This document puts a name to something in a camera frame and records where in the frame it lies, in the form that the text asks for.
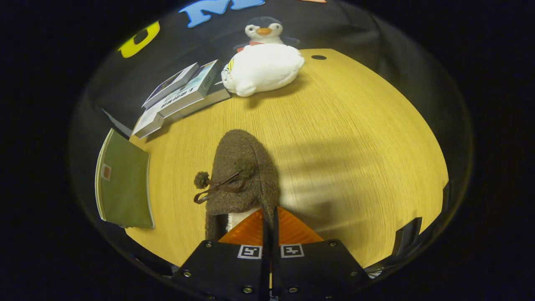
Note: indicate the teal and white book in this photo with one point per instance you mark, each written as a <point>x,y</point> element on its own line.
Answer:
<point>188,94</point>

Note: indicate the green fabric storage box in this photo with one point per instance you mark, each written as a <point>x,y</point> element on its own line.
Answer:
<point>125,184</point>

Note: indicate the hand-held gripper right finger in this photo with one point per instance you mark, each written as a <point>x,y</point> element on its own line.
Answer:
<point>317,271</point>

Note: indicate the dark curved frame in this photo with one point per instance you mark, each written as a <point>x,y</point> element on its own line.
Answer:
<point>407,236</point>

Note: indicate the small blue-cover book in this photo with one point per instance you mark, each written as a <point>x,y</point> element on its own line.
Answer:
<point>171,85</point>

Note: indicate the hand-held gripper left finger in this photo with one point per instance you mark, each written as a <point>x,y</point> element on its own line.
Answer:
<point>221,271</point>

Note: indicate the penguin plush toy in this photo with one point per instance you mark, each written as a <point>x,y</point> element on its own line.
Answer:
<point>263,30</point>

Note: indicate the brown fuzzy shoe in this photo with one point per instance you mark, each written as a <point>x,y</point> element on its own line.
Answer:
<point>242,159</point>

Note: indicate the plain white book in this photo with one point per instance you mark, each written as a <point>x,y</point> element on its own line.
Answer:
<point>147,123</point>

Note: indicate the dark cover book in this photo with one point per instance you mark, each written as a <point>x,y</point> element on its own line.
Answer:
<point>215,97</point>

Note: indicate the white seal plush toy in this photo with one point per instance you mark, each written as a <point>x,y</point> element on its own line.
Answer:
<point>263,69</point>

